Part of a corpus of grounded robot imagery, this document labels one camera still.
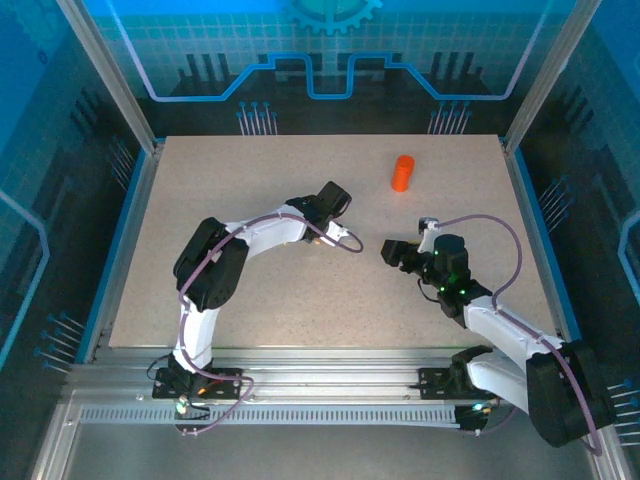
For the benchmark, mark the aluminium right frame post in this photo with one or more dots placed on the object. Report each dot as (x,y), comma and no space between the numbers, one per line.
(539,75)

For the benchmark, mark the grey metal base plate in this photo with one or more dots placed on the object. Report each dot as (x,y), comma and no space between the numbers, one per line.
(320,455)

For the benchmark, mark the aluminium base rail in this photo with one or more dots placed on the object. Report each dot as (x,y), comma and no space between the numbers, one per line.
(325,370)

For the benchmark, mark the aluminium frame post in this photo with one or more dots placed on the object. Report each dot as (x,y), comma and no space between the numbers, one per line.
(112,75)
(539,75)

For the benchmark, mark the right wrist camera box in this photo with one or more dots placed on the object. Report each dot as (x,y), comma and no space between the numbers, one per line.
(427,240)

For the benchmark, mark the aluminium left table side rail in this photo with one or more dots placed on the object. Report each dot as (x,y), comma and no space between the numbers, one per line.
(139,200)

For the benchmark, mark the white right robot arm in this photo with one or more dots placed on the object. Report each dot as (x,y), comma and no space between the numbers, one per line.
(500,330)

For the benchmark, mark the aluminium right table side rail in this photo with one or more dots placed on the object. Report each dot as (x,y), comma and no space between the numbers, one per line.
(526,200)

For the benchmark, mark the orange pill bottle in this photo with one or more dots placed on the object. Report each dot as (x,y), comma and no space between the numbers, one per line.
(400,181)

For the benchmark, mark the aluminium left frame post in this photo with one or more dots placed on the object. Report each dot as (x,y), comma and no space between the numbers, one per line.
(112,75)

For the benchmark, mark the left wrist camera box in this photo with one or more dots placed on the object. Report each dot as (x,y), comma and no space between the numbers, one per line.
(334,234)

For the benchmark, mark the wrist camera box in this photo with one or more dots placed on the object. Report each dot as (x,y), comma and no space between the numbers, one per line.
(427,240)
(334,234)

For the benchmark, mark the orange bottle lid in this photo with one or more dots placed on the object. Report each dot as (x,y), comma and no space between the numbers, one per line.
(405,162)

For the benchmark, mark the aluminium table side rail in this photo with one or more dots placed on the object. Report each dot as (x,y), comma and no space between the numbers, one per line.
(526,200)
(139,200)

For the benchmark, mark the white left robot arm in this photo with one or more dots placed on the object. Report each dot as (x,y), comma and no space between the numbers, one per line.
(270,237)

